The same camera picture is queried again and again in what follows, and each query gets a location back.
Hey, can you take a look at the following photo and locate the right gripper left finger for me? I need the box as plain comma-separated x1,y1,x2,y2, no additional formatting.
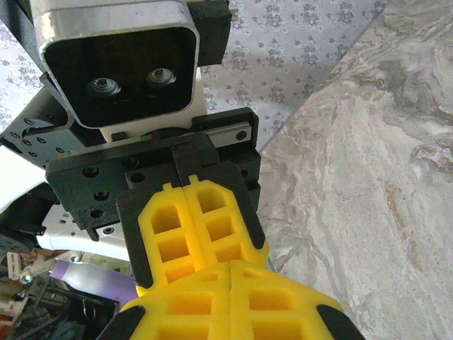
101,262,233,340

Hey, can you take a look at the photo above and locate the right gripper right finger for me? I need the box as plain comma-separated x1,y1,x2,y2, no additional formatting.
229,260,366,340

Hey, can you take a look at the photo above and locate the purple box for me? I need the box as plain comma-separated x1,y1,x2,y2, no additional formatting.
50,257,138,304

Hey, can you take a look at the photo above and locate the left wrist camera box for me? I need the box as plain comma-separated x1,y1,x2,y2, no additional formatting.
37,0,203,130

